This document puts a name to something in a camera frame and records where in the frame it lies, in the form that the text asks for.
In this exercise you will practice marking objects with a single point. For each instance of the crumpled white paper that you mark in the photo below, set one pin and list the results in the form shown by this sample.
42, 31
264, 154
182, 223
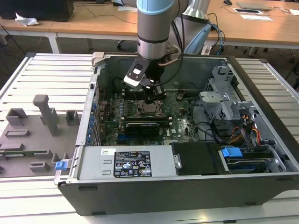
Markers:
25, 20

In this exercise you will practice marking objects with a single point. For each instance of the black computer mouse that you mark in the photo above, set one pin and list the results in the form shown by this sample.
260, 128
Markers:
227, 2

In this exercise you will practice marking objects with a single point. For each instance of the silver metal drive cage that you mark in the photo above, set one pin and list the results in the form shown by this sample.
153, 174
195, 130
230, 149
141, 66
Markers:
217, 100

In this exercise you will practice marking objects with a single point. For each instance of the green RAM stick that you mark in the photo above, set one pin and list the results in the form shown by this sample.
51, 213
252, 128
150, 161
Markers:
23, 153

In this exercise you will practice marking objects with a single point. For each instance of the black plastic shroud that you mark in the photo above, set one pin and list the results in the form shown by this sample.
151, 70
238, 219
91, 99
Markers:
196, 158

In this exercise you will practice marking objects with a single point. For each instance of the black RAM stick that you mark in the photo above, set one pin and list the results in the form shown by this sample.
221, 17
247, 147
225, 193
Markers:
147, 119

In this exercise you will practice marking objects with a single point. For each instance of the blue plastic latch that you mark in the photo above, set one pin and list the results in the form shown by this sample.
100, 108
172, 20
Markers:
60, 165

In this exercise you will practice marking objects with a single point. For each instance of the hard disk in blue carrier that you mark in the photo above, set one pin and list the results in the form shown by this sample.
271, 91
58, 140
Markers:
232, 152

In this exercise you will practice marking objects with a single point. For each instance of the black CPU socket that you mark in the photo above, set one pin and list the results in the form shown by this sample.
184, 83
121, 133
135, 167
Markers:
138, 114

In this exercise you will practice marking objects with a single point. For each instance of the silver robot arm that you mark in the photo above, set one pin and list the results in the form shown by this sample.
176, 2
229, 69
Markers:
151, 28

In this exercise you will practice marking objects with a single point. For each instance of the wooden desk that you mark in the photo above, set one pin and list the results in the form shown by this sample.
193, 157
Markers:
105, 25
23, 29

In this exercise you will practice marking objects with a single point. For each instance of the grey laptop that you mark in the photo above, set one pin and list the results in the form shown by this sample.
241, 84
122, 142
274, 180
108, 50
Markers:
253, 5

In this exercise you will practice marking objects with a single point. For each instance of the blue expansion slot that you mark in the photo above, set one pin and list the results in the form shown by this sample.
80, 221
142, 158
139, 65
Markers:
123, 139

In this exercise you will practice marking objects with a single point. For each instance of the silver power supply with label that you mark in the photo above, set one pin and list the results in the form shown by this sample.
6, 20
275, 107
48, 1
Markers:
93, 163

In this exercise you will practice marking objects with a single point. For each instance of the black open PC case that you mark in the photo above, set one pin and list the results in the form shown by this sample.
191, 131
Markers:
163, 198

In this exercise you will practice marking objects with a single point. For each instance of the grey parts rack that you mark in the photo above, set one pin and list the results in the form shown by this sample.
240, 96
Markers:
35, 140

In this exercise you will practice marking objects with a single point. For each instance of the black graphics card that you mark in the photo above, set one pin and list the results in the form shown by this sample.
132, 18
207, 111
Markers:
142, 129

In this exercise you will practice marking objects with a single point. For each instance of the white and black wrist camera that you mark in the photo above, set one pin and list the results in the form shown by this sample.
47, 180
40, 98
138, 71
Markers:
134, 74

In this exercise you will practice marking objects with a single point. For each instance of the black box on desk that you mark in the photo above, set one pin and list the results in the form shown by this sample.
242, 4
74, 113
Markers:
35, 9

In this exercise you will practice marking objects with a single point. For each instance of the green motherboard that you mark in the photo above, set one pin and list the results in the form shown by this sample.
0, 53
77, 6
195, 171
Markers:
182, 130

